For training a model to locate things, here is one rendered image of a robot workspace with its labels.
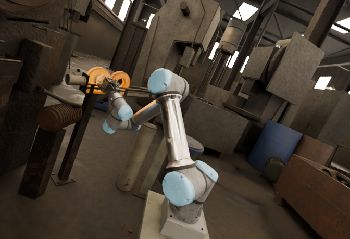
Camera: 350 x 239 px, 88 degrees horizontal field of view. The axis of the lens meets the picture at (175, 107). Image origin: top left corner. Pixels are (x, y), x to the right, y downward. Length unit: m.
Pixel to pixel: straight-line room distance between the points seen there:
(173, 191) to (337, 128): 4.69
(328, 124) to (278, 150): 1.71
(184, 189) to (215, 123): 2.19
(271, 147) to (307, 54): 1.81
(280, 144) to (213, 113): 1.33
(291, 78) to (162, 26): 2.52
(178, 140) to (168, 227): 0.36
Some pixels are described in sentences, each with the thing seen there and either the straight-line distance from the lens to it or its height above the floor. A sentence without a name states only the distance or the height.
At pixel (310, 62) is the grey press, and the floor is 2.12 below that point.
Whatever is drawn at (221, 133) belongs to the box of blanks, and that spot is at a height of 0.41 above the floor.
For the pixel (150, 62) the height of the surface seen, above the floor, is 0.98.
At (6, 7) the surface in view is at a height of 0.89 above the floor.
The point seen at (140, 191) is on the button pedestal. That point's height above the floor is 0.02.
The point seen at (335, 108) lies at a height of 1.62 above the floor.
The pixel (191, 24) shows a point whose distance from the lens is 3.37.
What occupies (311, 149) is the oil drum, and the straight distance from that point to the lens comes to 3.80.
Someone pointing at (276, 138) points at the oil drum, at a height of 0.63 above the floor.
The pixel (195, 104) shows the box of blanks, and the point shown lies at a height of 0.66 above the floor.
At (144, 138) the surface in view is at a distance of 1.29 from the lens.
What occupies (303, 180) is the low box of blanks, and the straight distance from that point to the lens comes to 2.54.
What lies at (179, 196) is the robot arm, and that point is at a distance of 0.69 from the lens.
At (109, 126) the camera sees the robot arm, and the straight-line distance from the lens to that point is 1.02.
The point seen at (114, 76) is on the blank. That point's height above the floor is 0.75.
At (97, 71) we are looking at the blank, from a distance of 1.17.
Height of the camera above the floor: 0.90
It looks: 9 degrees down
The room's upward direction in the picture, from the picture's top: 23 degrees clockwise
